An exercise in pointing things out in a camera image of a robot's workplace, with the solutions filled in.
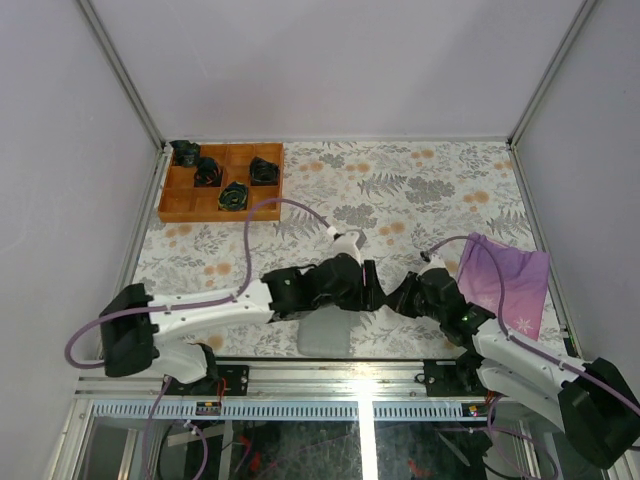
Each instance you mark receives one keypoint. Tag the black tape roll top-left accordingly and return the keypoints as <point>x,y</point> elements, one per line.
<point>185,153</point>

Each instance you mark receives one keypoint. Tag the black blue tape roll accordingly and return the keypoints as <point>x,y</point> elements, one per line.
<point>234,197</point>

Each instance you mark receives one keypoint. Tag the aluminium front rail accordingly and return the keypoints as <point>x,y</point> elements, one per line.
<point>298,379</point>

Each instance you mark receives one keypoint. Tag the black tape roll right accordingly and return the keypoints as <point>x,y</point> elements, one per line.
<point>263,172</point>

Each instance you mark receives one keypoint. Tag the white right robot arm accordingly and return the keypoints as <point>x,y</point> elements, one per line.
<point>590,402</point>

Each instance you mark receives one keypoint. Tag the purple princess print bag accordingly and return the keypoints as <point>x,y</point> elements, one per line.
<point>490,272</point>

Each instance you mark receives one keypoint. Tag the orange wooden compartment tray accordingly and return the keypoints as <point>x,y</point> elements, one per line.
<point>222,182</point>

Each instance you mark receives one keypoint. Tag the grey plastic tool case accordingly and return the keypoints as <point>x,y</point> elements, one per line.
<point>326,333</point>

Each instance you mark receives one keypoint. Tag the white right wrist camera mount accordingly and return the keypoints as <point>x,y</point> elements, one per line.
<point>431,261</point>

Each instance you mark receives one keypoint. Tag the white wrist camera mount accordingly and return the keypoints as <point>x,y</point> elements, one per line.
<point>347,243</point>
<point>431,261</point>

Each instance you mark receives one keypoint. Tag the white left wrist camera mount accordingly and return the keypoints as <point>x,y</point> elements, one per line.
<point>347,243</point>

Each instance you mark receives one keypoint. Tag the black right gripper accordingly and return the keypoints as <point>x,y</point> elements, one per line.
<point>400,298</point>

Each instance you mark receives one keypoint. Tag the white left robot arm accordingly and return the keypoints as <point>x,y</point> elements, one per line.
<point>165,334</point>

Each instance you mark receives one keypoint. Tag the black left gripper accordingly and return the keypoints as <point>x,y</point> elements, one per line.
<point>369,295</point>

